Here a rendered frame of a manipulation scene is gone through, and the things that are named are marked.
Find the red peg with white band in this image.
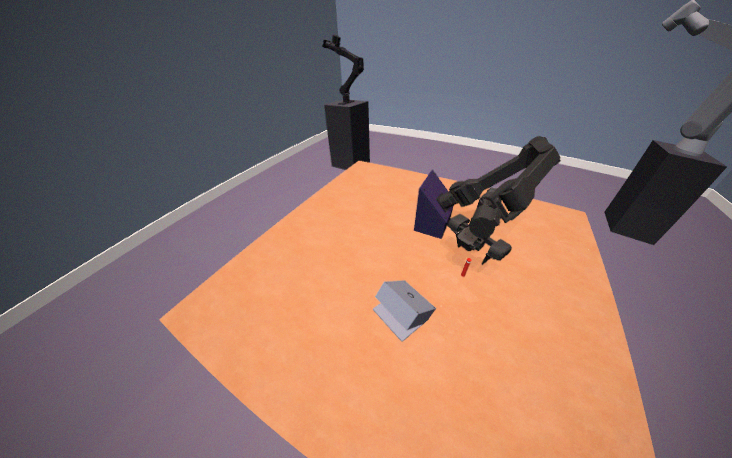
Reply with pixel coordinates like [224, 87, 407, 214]
[461, 258, 472, 277]

